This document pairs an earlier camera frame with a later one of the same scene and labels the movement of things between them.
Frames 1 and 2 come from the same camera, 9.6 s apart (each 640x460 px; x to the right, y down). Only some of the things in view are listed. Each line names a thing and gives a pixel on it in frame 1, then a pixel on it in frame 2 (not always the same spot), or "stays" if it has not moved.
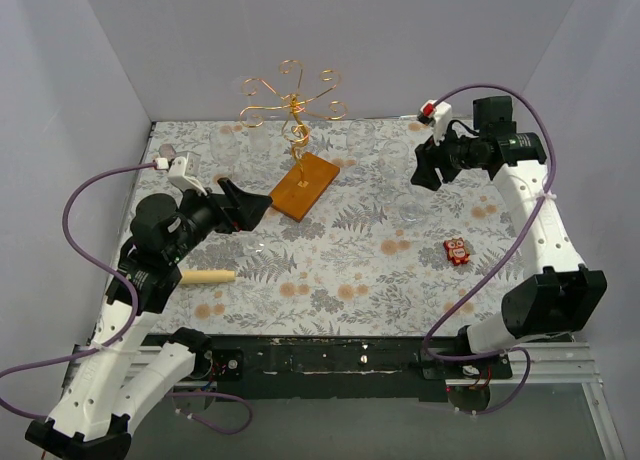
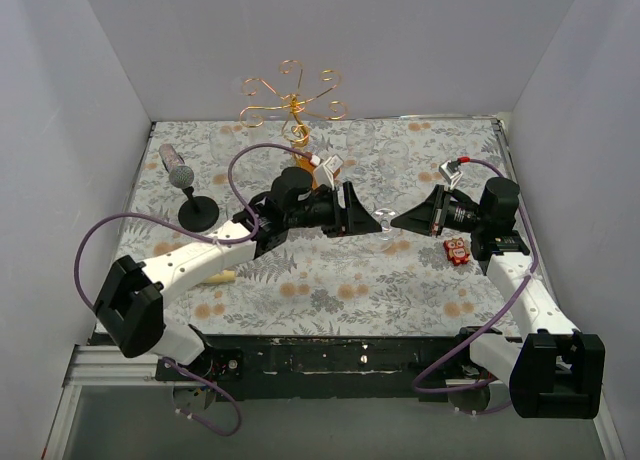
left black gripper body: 226,210 → 338,211
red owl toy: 456,251 stays
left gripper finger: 244,208 → 358,219
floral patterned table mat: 349,245 stays
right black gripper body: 442,156 → 440,211
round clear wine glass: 412,208 → 385,216
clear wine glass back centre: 360,138 stays
